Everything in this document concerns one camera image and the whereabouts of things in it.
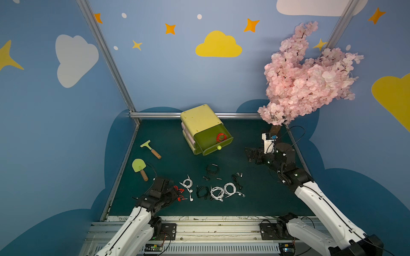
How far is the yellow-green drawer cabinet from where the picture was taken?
0.89 metres

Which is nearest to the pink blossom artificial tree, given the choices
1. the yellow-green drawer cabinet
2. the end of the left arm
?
the yellow-green drawer cabinet

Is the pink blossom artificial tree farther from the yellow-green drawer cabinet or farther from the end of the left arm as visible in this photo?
the end of the left arm
